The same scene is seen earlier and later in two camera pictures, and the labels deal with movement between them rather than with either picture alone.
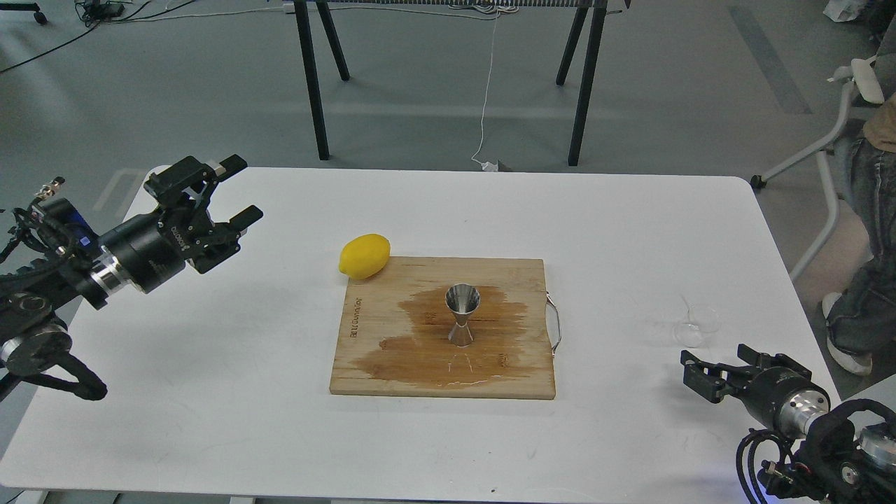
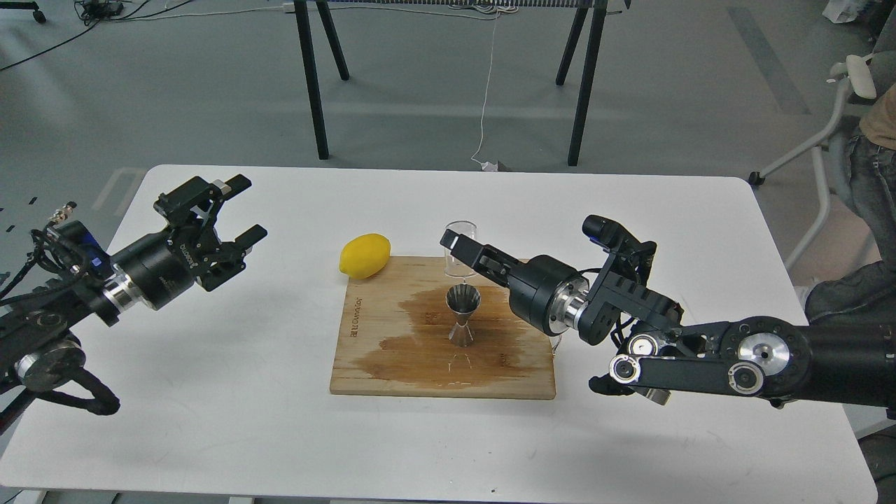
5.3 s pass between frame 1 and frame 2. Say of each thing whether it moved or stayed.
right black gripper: moved
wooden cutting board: stayed
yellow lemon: stayed
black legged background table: stayed
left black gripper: moved
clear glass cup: moved
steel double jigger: stayed
